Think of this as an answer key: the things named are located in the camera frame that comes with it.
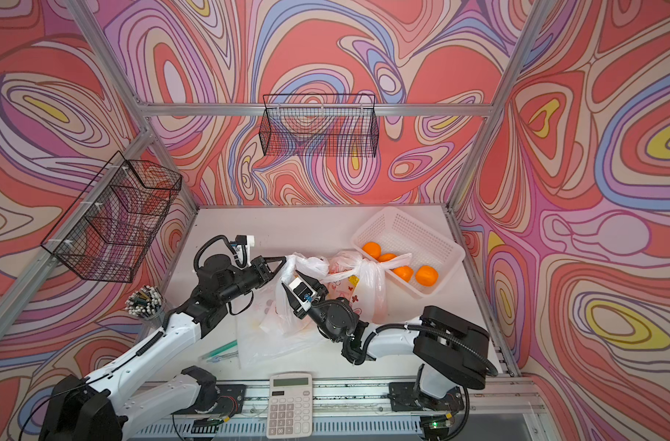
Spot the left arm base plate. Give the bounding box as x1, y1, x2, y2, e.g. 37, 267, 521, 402
174, 383, 247, 416

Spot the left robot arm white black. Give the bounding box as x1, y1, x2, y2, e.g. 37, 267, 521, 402
39, 255, 287, 440

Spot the orange fruit right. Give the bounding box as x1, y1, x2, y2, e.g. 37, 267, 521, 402
362, 242, 382, 260

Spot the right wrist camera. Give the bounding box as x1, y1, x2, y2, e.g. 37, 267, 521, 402
282, 277, 312, 320

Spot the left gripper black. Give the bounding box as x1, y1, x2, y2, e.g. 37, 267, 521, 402
216, 257, 287, 308

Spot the green pen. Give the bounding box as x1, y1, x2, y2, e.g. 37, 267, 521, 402
199, 340, 239, 364

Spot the printed white plastic bag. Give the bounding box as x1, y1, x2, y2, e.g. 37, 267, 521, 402
321, 251, 412, 323

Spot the cup of pens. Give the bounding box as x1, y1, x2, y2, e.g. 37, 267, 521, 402
125, 286, 164, 320

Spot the white desk calculator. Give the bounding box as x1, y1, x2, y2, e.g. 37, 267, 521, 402
266, 372, 314, 440

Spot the black wire basket left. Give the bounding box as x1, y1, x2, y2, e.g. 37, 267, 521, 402
40, 153, 183, 283

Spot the clear plastic bag bottom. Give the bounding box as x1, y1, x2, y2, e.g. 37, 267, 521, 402
237, 298, 327, 368

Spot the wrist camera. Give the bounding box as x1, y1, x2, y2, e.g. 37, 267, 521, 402
282, 277, 312, 320
232, 234, 255, 268

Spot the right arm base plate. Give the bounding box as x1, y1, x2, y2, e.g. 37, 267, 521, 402
388, 381, 465, 415

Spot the orange fruit bottom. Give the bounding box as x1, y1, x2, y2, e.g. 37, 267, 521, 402
415, 266, 439, 288

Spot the black wire basket back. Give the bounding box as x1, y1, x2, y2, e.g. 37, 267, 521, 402
259, 93, 379, 158

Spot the white plastic fruit basket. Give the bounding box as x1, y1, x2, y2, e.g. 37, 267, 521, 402
352, 207, 465, 299

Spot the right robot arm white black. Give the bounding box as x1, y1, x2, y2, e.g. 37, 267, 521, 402
282, 272, 498, 410

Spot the orange fruit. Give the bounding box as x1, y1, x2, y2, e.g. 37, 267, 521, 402
415, 266, 439, 288
362, 242, 382, 260

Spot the black wire basket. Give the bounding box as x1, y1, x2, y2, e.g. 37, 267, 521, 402
259, 93, 379, 158
40, 153, 183, 283

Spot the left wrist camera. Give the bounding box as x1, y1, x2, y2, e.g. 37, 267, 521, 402
232, 234, 255, 268

